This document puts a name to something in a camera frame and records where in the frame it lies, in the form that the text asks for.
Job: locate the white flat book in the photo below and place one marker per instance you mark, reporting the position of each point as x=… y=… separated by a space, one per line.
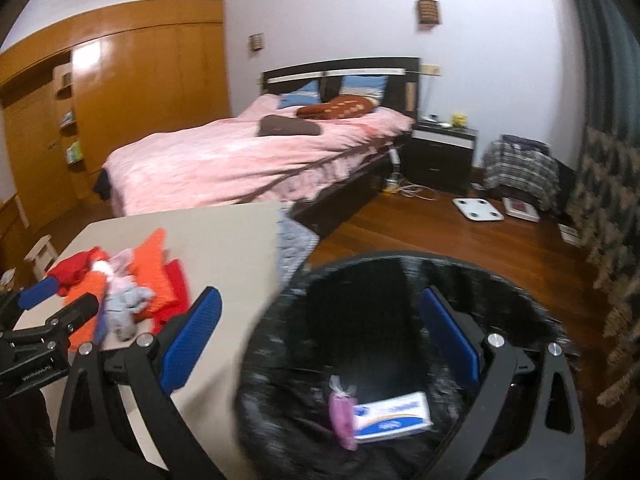
x=570 y=234

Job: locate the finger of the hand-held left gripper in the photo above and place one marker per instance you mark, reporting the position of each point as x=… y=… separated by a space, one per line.
x=75 y=312
x=39 y=294

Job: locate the white bathroom scale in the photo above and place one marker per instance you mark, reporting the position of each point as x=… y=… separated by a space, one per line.
x=477 y=208

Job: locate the wooden wall lamp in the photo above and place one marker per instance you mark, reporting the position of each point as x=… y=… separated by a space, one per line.
x=429 y=11
x=255 y=42

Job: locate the white blue flat box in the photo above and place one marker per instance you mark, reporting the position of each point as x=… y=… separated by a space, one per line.
x=395 y=410

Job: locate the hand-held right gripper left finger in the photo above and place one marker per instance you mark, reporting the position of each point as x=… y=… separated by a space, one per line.
x=192 y=340

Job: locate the blue pillow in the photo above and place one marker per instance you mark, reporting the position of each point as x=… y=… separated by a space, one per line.
x=365 y=87
x=300 y=96

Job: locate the dark wooden bed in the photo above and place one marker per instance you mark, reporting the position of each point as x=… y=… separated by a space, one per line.
x=395 y=90

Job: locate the dark cloth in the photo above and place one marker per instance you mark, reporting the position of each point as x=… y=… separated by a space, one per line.
x=102 y=185

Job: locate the dark nightstand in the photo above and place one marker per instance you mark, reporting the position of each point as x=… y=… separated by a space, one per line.
x=440 y=165

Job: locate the white wooden stool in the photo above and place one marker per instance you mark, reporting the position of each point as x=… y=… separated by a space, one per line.
x=40 y=255

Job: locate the wooden wardrobe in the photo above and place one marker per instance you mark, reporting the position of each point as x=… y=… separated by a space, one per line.
x=150 y=85

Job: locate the pink blanket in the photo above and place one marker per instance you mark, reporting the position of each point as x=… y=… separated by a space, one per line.
x=225 y=160

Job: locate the beige wall switch panel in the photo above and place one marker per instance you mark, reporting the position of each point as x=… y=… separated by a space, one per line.
x=431 y=69

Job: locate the brown cushion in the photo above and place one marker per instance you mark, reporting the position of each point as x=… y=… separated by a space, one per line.
x=287 y=126

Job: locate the red-brown dotted cushion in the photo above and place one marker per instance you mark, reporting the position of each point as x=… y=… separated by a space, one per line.
x=340 y=106

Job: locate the red white flat box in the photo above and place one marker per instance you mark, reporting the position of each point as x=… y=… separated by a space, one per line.
x=522 y=208

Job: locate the grey patterned curtain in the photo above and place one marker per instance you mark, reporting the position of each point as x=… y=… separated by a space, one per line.
x=610 y=110

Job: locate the yellow toy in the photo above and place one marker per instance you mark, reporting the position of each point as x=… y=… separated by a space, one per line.
x=459 y=120

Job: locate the grey cloth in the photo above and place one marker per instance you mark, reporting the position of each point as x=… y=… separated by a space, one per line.
x=295 y=250

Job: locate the trash bin with black bag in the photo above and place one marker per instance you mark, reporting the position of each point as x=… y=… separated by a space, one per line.
x=360 y=320

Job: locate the small alarm clock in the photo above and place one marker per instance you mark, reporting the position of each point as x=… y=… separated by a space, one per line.
x=432 y=117

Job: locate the plaid checked bag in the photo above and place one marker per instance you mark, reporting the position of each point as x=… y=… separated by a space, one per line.
x=520 y=170

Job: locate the pink plastic wrapper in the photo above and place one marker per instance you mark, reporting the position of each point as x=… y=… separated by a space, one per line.
x=342 y=410

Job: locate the pile of red orange clothes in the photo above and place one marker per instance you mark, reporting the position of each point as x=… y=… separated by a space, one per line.
x=150 y=260

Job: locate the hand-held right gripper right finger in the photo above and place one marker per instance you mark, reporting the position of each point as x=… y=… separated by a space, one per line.
x=450 y=342

